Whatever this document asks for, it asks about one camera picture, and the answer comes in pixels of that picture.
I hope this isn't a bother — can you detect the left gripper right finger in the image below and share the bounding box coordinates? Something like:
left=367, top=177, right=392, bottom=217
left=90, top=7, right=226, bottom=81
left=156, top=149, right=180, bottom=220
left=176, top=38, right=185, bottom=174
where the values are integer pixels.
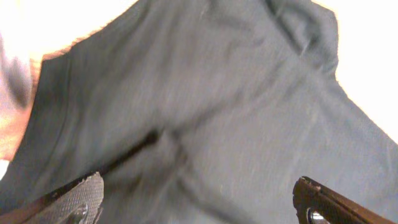
left=293, top=176, right=394, bottom=224

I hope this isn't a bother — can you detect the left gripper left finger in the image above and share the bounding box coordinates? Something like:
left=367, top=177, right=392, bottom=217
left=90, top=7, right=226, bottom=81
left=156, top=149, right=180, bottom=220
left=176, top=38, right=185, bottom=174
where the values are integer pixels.
left=1, top=172, right=104, bottom=224

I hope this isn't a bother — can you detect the black t-shirt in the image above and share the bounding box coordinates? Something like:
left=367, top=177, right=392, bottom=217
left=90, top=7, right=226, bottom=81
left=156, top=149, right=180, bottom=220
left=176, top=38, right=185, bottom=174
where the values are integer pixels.
left=1, top=0, right=397, bottom=223

